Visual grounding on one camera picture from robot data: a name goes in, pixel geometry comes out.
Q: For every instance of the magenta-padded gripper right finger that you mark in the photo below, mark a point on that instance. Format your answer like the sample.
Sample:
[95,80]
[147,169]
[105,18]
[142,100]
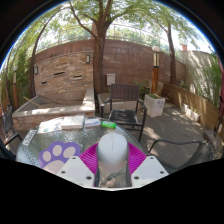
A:
[150,170]

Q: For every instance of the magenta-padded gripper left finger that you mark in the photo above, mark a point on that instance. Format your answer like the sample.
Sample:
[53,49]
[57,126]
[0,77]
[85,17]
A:
[75,170]

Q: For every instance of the white computer mouse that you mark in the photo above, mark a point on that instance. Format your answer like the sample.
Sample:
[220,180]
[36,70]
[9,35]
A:
[112,150]

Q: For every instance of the purple paw-shaped mouse pad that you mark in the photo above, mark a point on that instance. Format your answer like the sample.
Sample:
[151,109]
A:
[56,156]

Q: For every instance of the small pale booklet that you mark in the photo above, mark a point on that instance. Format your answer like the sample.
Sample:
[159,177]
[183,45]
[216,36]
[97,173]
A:
[92,122]

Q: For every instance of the open colourful magazine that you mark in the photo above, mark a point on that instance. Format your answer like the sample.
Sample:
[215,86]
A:
[50,125]

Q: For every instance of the white printed strip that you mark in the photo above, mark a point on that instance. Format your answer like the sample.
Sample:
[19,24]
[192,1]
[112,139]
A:
[30,137]

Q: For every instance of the dark mesh armchair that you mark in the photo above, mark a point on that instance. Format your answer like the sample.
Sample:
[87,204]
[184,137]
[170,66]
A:
[203,153]

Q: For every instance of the small green object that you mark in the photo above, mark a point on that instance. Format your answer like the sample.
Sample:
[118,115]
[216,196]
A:
[108,124]

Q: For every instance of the raised stone basin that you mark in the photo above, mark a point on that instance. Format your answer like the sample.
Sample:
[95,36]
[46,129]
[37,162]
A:
[53,111]

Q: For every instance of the white square planter box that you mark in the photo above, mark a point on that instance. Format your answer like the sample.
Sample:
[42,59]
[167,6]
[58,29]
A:
[154,106]

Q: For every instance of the low white planter boxes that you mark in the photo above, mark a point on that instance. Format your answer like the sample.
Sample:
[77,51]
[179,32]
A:
[190,112]

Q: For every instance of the dark metal chair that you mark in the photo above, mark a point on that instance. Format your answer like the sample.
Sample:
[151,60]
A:
[5,151]

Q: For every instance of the long wooden stick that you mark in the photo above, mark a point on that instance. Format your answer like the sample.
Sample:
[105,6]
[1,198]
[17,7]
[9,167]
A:
[33,101]

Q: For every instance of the dark mesh chair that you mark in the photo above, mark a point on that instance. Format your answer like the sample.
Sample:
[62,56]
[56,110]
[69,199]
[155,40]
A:
[8,125]

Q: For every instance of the dark slatted armchair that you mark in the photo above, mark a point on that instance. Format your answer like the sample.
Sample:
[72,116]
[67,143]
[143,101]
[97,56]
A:
[124,91]

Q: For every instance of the thin leaning tree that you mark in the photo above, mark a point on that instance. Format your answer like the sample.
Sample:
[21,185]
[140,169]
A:
[33,73]

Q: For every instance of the thick forked tree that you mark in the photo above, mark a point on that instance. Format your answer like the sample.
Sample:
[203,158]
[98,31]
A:
[99,60]

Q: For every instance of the slim straight tree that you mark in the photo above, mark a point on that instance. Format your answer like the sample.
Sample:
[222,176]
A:
[171,56]

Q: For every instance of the grey wall utility box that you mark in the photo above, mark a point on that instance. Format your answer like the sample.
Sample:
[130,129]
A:
[111,79]

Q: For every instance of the dark wall lamp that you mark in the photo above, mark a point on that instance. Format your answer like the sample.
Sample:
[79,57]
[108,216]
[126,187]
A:
[36,70]
[88,59]

